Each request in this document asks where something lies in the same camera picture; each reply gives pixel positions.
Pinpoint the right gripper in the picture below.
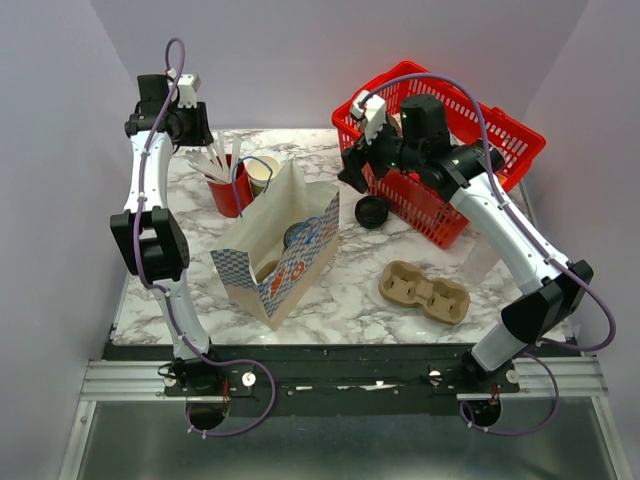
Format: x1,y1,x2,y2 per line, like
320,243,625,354
336,113,423,194

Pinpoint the paper takeout bag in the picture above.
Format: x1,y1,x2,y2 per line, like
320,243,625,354
211,161,340,330

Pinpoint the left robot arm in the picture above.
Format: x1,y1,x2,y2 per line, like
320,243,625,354
110,71,213,361

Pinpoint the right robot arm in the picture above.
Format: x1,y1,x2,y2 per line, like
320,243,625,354
338,90,593,392

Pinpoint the black coffee can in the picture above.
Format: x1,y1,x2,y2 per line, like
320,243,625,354
471,138,505,173

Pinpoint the white straws bundle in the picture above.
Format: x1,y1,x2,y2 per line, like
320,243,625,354
186,135,241,184

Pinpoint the stack of black lids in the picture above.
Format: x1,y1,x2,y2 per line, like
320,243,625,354
354,195,389,229

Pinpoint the red plastic basket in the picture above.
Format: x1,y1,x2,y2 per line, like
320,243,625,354
332,61,546,248

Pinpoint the red ribbed cup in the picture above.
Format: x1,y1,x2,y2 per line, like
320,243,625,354
206,163,253,218

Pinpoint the clear plastic bottle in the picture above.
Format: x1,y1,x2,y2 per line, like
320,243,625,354
461,239,500,285

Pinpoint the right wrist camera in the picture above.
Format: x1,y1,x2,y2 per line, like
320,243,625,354
350,90,387,145

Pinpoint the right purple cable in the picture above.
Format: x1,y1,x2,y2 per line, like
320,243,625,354
359,73,618,437

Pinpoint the purple cable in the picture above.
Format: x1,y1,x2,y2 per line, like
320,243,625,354
130,37,277,439
359,73,618,437

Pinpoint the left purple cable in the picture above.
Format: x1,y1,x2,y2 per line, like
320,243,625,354
130,37,277,439

